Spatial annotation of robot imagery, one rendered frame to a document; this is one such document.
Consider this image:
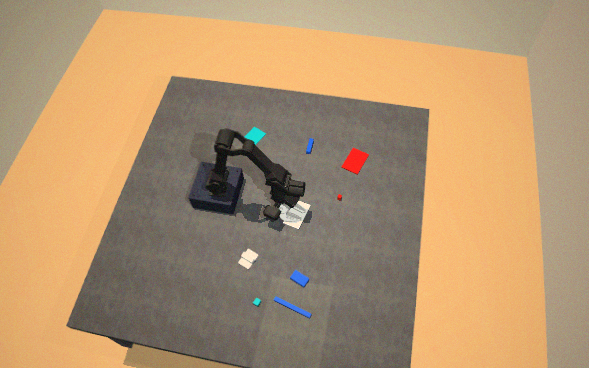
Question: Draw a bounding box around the blue flat bar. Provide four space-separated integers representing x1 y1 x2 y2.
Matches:
274 296 312 319

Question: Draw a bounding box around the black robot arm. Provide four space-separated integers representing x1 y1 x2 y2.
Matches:
205 128 306 208

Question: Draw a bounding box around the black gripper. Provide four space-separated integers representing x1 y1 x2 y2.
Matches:
263 190 287 221

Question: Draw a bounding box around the red flat rectangular plate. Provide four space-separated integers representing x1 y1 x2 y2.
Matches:
342 148 369 175

